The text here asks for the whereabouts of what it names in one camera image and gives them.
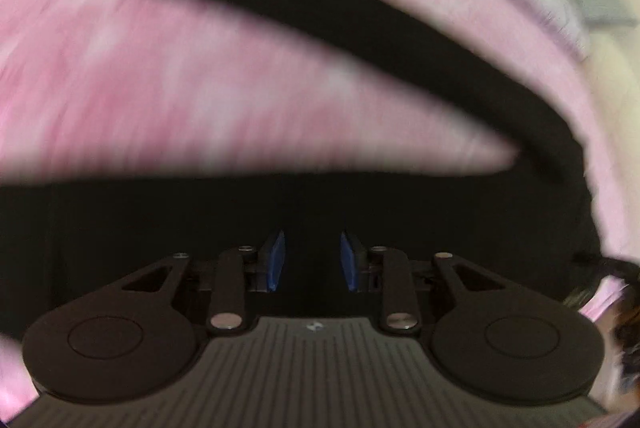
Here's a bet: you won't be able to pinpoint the black trousers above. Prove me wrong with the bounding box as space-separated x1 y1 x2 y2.
1 0 603 339

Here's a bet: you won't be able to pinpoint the pink floral blanket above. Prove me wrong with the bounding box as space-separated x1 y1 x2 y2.
1 0 639 427

